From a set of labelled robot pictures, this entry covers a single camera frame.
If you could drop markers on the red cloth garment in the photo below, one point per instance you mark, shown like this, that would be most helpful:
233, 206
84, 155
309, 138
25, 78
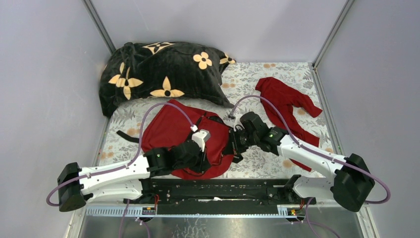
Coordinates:
285, 99

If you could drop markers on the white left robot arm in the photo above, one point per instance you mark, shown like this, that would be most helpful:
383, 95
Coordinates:
78, 186

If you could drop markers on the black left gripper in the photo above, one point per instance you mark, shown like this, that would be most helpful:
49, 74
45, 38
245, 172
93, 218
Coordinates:
203, 160

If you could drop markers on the black floral blanket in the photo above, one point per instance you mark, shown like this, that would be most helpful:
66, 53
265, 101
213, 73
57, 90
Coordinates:
163, 69

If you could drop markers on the red student backpack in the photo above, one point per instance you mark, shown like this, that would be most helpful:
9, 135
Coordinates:
171, 126

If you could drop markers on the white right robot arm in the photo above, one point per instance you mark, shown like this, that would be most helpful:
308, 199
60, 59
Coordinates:
346, 180

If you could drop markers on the floral table mat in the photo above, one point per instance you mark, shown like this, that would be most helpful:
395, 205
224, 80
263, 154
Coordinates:
239, 82

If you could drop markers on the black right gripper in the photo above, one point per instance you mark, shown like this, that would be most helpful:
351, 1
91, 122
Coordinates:
232, 147

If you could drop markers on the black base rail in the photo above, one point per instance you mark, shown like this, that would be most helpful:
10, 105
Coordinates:
218, 196

